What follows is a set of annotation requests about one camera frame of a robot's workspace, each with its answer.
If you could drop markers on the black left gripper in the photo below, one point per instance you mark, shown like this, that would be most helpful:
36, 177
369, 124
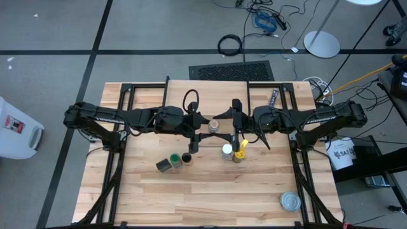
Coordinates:
193, 127

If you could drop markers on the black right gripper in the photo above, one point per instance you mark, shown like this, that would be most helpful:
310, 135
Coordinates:
238, 122

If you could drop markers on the small glass spice jar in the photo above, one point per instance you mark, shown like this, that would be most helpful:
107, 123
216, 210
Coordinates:
213, 126

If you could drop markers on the white lid bagel seasoning jar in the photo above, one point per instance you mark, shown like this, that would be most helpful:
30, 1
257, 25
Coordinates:
227, 149

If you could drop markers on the yellow lid chili onion jar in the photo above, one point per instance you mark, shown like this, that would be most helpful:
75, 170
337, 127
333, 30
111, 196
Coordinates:
239, 156

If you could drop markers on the black lid orange turmeric bottle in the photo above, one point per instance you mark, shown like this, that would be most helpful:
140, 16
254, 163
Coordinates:
186, 157

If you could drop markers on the green lid oregano jar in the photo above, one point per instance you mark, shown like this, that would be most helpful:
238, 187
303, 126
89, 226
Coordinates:
175, 159

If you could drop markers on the dark green pepper tin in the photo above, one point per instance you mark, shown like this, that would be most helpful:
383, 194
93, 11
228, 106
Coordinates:
163, 165

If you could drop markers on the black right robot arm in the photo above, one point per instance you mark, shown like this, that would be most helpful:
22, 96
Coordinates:
318, 119

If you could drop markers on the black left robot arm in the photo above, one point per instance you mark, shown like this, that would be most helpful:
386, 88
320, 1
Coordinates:
105, 116

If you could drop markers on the wooden shelf with black legs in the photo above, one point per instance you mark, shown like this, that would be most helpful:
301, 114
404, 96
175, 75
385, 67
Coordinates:
216, 92

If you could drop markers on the black keyboard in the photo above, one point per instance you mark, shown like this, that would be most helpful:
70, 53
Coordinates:
232, 71

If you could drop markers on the white plug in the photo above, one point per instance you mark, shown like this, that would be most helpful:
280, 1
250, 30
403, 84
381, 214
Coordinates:
294, 49

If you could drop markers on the black power strip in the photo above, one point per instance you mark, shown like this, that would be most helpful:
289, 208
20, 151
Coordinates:
281, 23

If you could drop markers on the white labelled bucket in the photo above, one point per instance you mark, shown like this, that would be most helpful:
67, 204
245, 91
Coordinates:
341, 156

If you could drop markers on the grey round base lamp stand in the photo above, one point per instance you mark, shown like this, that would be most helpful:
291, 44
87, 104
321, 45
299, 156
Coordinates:
321, 44

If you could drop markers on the black equipment stand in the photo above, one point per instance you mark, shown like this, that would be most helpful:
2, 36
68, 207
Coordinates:
375, 163

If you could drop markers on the thin black pole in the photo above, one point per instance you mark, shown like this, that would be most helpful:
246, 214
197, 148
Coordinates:
359, 43

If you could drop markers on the white round disc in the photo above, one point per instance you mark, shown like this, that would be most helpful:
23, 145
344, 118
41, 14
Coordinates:
362, 2

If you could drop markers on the black wheeled stand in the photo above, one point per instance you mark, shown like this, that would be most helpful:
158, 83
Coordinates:
392, 31

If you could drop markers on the white plastic bin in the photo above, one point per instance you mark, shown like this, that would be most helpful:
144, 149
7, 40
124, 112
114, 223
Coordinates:
16, 140

